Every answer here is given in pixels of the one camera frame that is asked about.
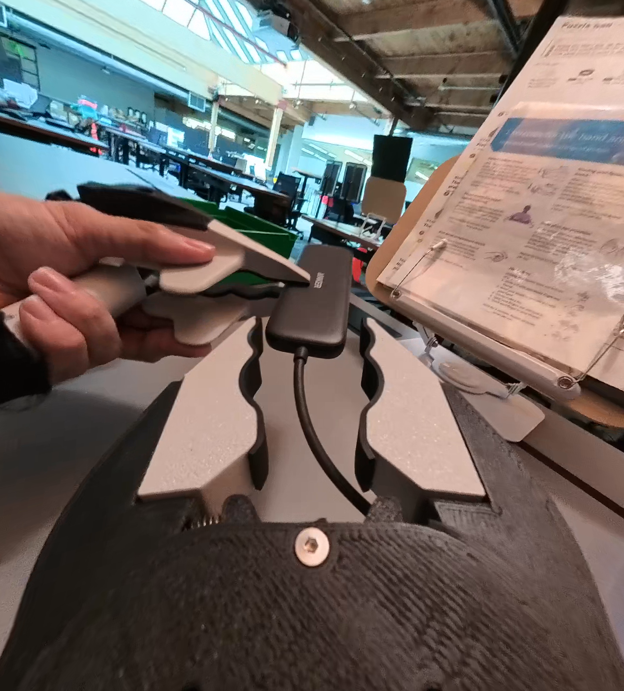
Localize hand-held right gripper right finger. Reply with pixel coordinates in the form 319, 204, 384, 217
354, 317, 488, 521

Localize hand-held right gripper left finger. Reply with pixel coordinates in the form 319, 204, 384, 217
137, 317, 269, 516

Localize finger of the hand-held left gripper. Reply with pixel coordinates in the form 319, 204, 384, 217
142, 285, 287, 347
158, 220, 311, 295

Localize black hub cable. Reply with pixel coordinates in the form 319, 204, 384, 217
293, 345, 372, 516

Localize person's left hand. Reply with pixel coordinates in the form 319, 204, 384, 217
0, 189, 218, 384

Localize green plastic bin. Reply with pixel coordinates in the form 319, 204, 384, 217
177, 197, 299, 287

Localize black office chair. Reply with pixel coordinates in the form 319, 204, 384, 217
273, 173, 303, 230

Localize long dark work table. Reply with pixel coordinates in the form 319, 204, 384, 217
301, 215, 383, 252
0, 100, 110, 157

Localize tan wooden board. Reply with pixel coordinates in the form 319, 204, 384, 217
363, 177, 407, 225

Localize wooden document stand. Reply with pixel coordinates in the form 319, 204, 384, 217
366, 157, 624, 443

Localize black hanging panel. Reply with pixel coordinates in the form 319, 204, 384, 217
371, 135, 413, 179

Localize printed instruction sheets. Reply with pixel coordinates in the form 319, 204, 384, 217
377, 16, 624, 411

